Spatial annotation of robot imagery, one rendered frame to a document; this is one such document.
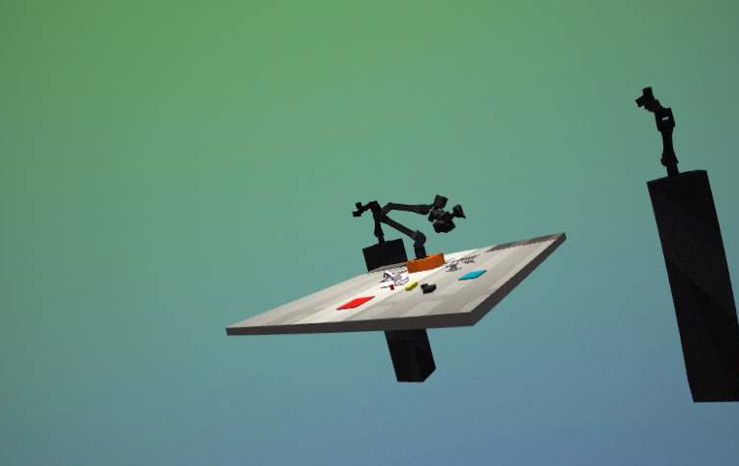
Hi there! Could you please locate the teal flat plate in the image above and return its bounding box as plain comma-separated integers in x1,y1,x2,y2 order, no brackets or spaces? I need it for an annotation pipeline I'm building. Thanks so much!
459,269,487,281

